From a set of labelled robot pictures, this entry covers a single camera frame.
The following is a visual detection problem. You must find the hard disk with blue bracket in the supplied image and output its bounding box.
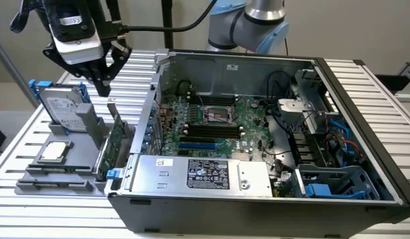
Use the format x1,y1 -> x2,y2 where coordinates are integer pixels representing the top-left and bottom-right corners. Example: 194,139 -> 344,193
27,79 -> 93,132

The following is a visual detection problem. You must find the grey aluminium frame post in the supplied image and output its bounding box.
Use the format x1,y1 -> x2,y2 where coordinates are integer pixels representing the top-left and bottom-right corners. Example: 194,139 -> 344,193
0,32 -> 40,108

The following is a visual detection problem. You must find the silver CPU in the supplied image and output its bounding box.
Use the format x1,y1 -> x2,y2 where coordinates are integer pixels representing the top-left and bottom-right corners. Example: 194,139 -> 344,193
40,142 -> 71,160

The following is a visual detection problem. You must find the blue expansion slot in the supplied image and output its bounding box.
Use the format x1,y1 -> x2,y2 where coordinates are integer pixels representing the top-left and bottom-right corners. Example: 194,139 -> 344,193
178,142 -> 217,151

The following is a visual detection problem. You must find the black flat bracket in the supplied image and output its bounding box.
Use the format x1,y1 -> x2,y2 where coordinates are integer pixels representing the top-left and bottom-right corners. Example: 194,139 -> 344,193
374,74 -> 410,92

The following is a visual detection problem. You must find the silver power supply unit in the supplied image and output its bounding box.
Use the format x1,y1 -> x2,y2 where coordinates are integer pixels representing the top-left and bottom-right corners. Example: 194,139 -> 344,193
125,154 -> 273,198

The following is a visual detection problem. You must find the blue strap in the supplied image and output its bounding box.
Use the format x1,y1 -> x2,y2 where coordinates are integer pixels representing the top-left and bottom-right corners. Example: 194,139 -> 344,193
10,0 -> 43,34

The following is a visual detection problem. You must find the CPU socket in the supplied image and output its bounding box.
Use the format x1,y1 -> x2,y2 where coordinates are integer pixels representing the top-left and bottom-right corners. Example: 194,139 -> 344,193
197,106 -> 236,124

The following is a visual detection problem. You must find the black wire loop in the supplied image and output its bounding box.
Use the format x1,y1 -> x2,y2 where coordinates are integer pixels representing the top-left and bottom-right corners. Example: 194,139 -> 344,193
265,70 -> 294,102

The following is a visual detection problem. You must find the silver drive cage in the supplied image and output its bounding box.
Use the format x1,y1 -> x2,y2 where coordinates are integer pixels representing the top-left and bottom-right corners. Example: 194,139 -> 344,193
277,69 -> 340,135

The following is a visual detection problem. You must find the grey parts rack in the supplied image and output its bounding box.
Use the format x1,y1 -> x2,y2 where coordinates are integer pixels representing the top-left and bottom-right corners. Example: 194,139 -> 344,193
14,103 -> 137,198

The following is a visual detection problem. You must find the green graphics card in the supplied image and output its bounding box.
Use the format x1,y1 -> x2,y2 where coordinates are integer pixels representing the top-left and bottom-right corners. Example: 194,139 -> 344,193
91,101 -> 130,182

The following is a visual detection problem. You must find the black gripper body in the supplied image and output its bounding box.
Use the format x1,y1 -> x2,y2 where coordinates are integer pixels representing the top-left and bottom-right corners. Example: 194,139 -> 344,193
67,14 -> 129,68

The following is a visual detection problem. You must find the red wire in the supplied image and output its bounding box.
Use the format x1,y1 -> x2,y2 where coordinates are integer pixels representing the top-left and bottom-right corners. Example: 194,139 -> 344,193
337,138 -> 360,156

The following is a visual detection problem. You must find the blue plastic disk bay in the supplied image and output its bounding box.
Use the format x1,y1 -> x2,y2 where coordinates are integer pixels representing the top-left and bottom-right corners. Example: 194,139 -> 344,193
293,163 -> 381,200

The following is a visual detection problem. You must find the aluminium profile rail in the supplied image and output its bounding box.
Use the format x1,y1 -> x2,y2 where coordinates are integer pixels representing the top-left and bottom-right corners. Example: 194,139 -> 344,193
395,61 -> 410,102

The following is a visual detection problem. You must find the green motherboard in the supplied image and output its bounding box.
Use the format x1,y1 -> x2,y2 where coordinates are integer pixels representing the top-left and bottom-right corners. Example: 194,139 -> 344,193
157,93 -> 294,199

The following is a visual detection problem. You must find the blue wire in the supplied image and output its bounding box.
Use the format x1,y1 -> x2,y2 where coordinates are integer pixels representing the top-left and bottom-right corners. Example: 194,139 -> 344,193
326,119 -> 354,166

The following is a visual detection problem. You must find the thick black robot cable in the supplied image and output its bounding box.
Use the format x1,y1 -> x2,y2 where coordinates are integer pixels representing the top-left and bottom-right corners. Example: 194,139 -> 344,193
125,0 -> 220,33

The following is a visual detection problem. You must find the black vertical pole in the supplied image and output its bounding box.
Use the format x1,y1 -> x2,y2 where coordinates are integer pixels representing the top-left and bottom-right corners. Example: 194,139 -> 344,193
162,0 -> 175,49

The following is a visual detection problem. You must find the long black expansion slot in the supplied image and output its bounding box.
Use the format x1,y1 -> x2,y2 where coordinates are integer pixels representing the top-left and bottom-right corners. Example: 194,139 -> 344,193
179,135 -> 217,144

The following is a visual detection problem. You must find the black open PC case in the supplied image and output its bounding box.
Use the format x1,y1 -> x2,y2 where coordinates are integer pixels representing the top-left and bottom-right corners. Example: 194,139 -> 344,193
105,48 -> 410,234

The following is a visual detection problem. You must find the black RAM slot bank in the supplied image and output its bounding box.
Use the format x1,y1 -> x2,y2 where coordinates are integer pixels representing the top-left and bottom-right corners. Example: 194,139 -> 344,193
189,94 -> 237,106
183,122 -> 244,139

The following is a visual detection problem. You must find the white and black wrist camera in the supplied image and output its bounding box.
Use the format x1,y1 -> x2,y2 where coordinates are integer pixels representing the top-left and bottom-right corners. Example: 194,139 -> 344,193
44,0 -> 105,65

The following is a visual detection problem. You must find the green RAM stick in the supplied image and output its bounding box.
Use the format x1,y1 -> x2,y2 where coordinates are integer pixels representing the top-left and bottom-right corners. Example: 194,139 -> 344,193
28,166 -> 94,174

